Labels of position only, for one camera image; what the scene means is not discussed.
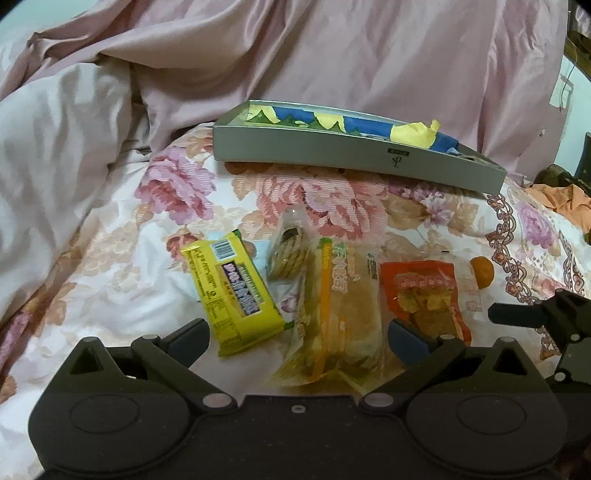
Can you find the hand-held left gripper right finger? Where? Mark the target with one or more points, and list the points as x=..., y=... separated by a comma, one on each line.
x=406, y=337

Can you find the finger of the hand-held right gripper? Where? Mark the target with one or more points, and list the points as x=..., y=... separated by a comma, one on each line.
x=517, y=314

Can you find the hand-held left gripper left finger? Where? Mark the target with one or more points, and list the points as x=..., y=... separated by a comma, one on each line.
x=189, y=334

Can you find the red snack packet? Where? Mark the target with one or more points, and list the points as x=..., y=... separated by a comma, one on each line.
x=425, y=286

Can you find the small orange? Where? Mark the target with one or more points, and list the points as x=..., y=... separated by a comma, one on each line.
x=482, y=272

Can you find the yellow snack packet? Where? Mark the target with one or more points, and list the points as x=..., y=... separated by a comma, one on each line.
x=231, y=295

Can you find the clear bread packet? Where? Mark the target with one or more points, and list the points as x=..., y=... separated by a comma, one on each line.
x=346, y=304

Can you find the clear cookie packet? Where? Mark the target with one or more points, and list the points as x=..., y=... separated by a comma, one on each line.
x=286, y=254

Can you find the grey cardboard box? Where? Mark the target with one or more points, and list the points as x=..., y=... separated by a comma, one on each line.
x=323, y=147

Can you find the orange cloth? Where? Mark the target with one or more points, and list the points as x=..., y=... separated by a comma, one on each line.
x=572, y=198

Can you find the brown cloth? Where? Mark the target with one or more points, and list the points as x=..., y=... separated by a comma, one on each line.
x=554, y=174

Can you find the floral bedsheet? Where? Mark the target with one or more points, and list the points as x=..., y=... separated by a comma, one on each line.
x=323, y=203

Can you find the pale pink quilt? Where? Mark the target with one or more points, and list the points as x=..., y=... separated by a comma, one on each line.
x=55, y=161

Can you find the pink satin curtain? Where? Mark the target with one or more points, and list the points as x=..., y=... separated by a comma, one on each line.
x=369, y=55

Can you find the wooden furniture frame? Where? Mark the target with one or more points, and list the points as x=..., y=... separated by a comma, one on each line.
x=581, y=50

